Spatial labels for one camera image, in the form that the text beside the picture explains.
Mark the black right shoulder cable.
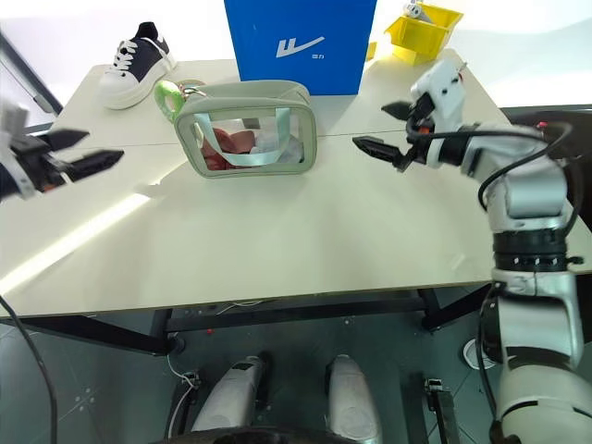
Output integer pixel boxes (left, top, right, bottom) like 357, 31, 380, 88
475, 280, 506, 436

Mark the white round floor socket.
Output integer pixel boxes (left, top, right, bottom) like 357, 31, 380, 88
462, 338, 499, 370

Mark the grey item in bin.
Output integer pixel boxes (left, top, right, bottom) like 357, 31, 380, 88
401, 0, 434, 22

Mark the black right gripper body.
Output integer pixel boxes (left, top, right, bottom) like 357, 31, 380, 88
403, 93, 438, 170

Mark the blue shoe box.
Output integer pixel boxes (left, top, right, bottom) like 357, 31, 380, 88
223, 0, 378, 97

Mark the white plastic packet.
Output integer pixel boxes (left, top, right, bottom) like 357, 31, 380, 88
251, 130, 305, 166

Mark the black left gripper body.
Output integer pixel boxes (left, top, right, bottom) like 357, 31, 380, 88
8, 136, 67, 193

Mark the silver left robot leg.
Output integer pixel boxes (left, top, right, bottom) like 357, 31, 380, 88
191, 354, 270, 437

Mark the black and white sneaker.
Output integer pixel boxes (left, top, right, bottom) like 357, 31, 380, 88
98, 20, 179, 111

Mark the thin white floor cable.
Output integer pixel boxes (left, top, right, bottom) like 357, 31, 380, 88
165, 354, 197, 386

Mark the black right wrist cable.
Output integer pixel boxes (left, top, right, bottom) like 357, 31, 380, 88
406, 120, 585, 241

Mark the silver right robot leg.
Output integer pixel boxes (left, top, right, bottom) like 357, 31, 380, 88
325, 353, 383, 441

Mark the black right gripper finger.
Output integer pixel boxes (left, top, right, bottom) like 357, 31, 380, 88
351, 136, 411, 174
380, 101, 413, 119

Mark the black stand leg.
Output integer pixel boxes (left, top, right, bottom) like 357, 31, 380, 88
408, 371, 469, 444
164, 368, 205, 438

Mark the yellow plastic bin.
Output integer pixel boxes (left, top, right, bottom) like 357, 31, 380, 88
384, 4, 465, 65

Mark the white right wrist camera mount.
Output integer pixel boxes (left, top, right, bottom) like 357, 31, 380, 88
409, 58, 469, 168

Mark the dark metal frame bar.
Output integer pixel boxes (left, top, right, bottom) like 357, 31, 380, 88
0, 29, 65, 115

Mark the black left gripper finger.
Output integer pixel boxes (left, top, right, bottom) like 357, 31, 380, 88
58, 148, 126, 183
43, 129, 91, 151

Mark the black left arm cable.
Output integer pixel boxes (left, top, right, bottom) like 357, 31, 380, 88
0, 294, 60, 444

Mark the black table frame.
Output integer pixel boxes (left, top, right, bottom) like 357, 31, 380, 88
0, 284, 457, 357

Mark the dark rounded robot body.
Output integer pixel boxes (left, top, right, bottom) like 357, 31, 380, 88
166, 425, 367, 444

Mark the green transparent toiletry bag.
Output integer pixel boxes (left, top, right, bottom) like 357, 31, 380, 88
174, 80, 318, 181

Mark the red cloth item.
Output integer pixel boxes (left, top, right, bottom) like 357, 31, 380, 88
202, 128, 256, 170

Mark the silver robot leg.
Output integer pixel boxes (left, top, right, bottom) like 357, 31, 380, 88
191, 354, 270, 437
325, 353, 383, 441

